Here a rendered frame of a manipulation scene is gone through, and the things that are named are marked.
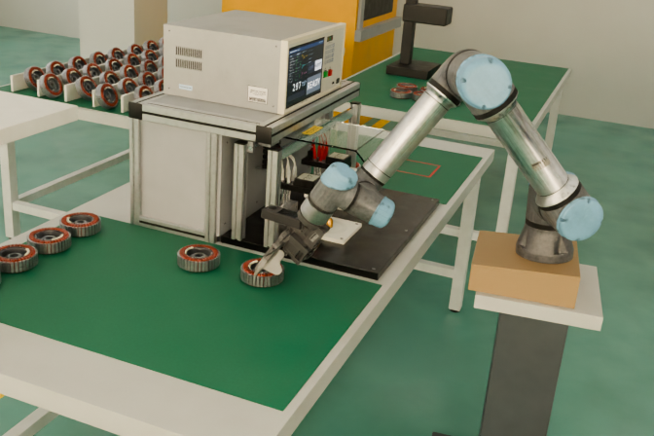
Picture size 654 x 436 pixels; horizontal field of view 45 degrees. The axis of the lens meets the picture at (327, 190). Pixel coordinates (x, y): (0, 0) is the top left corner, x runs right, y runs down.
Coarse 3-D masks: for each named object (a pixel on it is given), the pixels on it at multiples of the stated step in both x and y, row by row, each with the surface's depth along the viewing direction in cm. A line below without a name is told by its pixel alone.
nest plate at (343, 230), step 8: (336, 224) 235; (344, 224) 236; (352, 224) 236; (360, 224) 237; (328, 232) 229; (336, 232) 230; (344, 232) 230; (352, 232) 231; (328, 240) 226; (336, 240) 225; (344, 240) 224
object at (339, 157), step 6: (306, 156) 257; (330, 156) 251; (336, 156) 252; (342, 156) 252; (348, 156) 253; (306, 162) 254; (312, 162) 253; (318, 162) 252; (324, 162) 252; (330, 162) 251; (342, 162) 249; (348, 162) 253; (318, 168) 256; (354, 168) 254; (318, 174) 257
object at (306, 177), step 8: (304, 176) 231; (312, 176) 232; (320, 176) 232; (280, 184) 231; (288, 184) 231; (296, 184) 230; (304, 184) 229; (312, 184) 228; (288, 192) 237; (304, 192) 229; (288, 200) 238
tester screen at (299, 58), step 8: (304, 48) 223; (312, 48) 229; (320, 48) 235; (296, 56) 219; (304, 56) 224; (312, 56) 230; (320, 56) 236; (296, 64) 220; (304, 64) 225; (288, 72) 216; (296, 72) 221; (304, 72) 226; (312, 72) 233; (288, 80) 217; (296, 80) 222; (304, 80) 228; (320, 80) 240; (288, 88) 218; (304, 88) 229; (304, 96) 230; (288, 104) 221
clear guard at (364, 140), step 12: (324, 120) 236; (300, 132) 222; (324, 132) 224; (336, 132) 224; (348, 132) 225; (360, 132) 226; (372, 132) 227; (384, 132) 230; (324, 144) 213; (336, 144) 214; (348, 144) 215; (360, 144) 215; (372, 144) 220; (360, 156) 210
